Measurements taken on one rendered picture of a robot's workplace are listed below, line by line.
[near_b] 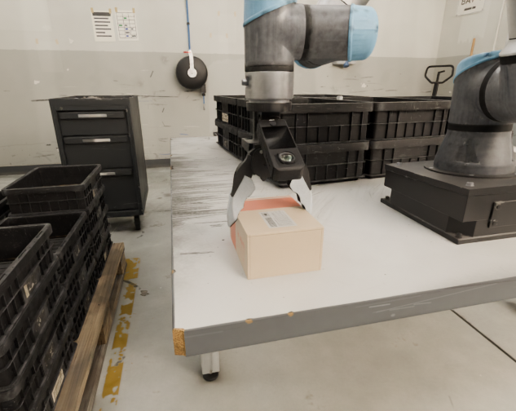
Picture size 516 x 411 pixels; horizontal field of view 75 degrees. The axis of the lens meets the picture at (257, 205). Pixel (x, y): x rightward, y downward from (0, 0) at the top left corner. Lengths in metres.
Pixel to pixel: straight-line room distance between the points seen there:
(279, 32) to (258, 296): 0.37
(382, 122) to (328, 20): 0.59
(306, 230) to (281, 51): 0.26
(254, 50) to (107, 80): 3.91
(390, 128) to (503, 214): 0.46
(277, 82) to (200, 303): 0.33
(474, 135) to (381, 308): 0.43
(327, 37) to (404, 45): 4.83
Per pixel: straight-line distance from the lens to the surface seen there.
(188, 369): 1.39
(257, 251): 0.50
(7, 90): 4.66
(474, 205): 0.71
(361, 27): 0.55
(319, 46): 0.54
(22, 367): 0.99
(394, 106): 1.09
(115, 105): 2.32
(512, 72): 0.71
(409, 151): 1.18
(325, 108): 0.96
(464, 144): 0.81
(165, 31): 4.37
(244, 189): 0.54
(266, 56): 0.52
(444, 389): 1.45
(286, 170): 0.45
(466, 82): 0.81
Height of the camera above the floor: 0.98
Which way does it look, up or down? 20 degrees down
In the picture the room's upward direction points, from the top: straight up
